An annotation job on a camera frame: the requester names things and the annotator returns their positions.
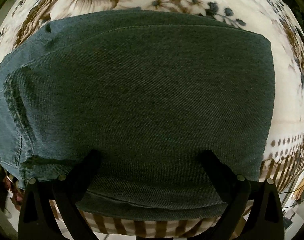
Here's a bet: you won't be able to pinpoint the floral checkered bed blanket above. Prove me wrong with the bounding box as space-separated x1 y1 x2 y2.
0 0 304 239

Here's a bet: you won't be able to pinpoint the blue denim jeans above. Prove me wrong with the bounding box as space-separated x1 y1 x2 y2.
0 10 275 221

